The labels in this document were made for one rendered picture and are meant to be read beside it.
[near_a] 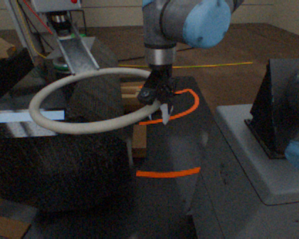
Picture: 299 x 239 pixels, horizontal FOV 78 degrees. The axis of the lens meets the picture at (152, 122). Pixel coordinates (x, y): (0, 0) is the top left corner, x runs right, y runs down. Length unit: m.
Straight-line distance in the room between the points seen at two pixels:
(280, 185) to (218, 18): 0.44
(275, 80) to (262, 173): 0.27
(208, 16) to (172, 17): 0.08
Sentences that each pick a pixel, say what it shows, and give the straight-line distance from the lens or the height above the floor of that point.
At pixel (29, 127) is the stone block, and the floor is 0.77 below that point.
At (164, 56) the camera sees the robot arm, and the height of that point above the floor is 1.11.
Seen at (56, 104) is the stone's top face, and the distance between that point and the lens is 0.93.
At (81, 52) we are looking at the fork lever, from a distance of 1.11.
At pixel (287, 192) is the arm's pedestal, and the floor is 0.85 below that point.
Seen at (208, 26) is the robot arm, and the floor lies 1.20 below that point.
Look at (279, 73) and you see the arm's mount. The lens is 0.66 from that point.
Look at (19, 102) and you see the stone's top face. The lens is 1.03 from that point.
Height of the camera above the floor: 1.28
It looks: 39 degrees down
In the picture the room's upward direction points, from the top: straight up
